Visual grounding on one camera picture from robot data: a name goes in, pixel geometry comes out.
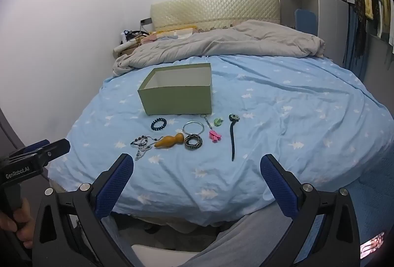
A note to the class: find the blue padded board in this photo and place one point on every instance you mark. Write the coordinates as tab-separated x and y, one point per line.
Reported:
306	20

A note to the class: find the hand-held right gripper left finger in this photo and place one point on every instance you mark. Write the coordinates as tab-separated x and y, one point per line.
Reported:
118	185

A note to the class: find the person's left hand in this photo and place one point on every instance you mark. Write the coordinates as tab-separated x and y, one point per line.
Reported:
21	225

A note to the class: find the black and white patterned bangle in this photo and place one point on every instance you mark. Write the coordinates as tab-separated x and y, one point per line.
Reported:
200	142

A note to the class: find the blue hanging cloth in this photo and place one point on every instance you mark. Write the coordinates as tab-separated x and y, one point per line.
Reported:
354	45

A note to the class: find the dark wall outlet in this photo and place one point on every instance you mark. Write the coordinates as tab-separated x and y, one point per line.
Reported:
146	21

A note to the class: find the pink tassel charm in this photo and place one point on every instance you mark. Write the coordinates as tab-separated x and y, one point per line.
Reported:
214	135

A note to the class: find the bedside clutter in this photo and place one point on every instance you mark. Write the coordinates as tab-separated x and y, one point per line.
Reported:
130	36

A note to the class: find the grey duvet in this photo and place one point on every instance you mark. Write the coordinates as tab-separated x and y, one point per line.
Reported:
231	42

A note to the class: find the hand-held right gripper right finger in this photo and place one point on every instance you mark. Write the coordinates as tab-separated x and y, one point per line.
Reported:
278	185

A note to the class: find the person's grey trouser leg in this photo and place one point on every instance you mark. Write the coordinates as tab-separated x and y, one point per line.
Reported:
240	242

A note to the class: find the floral pillow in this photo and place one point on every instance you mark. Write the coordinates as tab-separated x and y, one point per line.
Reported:
175	33

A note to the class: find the wooden gourd ornament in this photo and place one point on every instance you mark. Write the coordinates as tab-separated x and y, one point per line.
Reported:
169	141

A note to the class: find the small green hair clip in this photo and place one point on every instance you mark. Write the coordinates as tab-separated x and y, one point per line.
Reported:
218	121

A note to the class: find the green cardboard box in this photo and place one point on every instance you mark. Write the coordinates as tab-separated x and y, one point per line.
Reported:
175	100

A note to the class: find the light blue printed bedsheet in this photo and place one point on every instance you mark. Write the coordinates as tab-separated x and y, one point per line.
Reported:
292	131

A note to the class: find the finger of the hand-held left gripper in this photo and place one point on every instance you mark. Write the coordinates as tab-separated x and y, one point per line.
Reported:
57	147
38	144

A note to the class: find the blue textured rug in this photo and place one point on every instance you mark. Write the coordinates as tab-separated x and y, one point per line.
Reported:
372	202

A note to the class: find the lit phone screen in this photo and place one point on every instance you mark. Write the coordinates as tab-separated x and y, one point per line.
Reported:
372	245

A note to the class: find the black hair stick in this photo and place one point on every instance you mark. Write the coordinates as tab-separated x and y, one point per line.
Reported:
234	117

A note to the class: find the dark hanging clothes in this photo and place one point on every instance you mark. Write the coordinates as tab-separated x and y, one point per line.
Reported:
380	5

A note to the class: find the thin silver bangle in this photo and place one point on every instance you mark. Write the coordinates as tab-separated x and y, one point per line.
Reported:
184	128

